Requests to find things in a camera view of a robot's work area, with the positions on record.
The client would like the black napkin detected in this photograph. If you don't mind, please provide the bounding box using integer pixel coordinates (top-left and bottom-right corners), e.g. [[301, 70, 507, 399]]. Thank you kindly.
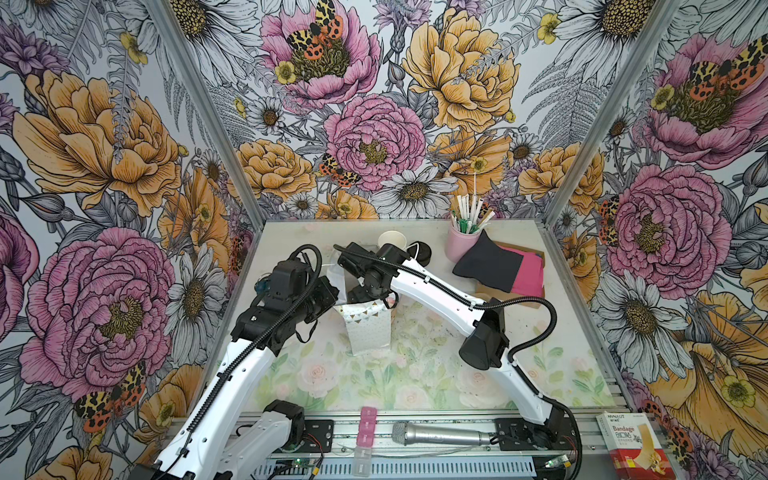
[[452, 233, 524, 293]]

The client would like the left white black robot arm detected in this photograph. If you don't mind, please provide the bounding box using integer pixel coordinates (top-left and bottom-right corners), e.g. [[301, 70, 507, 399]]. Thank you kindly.
[[129, 244, 338, 479]]

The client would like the pink pill organizer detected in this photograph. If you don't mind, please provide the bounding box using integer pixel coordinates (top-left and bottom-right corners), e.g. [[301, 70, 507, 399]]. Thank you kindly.
[[352, 406, 378, 478]]

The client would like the teal alarm clock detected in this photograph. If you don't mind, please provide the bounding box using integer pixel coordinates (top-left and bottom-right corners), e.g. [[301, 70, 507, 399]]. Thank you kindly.
[[254, 276, 270, 296]]

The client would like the white cartoon gift bag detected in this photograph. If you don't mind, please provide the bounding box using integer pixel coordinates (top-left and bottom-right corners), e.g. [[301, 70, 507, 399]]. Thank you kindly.
[[326, 264, 394, 356]]

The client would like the bandage box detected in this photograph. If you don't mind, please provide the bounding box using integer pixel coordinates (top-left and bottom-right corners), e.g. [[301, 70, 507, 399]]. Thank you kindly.
[[597, 412, 676, 480]]

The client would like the stack of black cup lids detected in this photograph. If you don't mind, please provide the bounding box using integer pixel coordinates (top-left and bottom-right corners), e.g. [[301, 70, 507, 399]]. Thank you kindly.
[[407, 241, 432, 267]]

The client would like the pink napkin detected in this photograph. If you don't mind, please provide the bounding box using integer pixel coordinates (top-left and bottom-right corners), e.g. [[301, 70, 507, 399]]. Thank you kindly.
[[499, 243, 545, 300]]

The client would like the pink straw holder cup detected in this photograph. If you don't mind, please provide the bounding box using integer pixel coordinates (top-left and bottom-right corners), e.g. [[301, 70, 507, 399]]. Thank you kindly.
[[445, 226, 480, 263]]

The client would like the stack of white paper cups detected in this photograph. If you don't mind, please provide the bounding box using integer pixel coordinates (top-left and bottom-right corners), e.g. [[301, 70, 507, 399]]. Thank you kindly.
[[377, 230, 408, 250]]

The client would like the bundle of wrapped straws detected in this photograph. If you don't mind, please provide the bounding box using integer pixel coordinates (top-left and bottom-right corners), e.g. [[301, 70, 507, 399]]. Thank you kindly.
[[449, 173, 496, 235]]

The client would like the brown cardboard sheet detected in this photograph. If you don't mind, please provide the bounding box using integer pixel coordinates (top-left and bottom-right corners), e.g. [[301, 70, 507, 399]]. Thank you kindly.
[[475, 242, 546, 301]]

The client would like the silver microphone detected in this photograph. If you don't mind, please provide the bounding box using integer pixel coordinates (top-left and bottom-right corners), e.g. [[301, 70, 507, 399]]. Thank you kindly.
[[391, 422, 492, 446]]

